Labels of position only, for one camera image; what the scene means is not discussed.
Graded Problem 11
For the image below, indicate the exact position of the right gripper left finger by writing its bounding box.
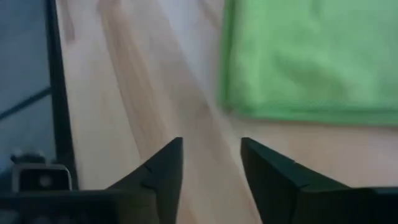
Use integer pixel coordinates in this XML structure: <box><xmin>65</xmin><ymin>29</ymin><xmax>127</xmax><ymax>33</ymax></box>
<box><xmin>107</xmin><ymin>136</ymin><xmax>184</xmax><ymax>224</ymax></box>

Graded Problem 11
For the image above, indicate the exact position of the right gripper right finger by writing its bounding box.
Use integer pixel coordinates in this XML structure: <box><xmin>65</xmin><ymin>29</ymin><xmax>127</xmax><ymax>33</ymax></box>
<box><xmin>240</xmin><ymin>136</ymin><xmax>354</xmax><ymax>224</ymax></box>

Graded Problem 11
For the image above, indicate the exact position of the green microfiber towel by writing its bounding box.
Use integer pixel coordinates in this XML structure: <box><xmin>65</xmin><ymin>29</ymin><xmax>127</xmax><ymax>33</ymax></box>
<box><xmin>217</xmin><ymin>0</ymin><xmax>398</xmax><ymax>127</ymax></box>

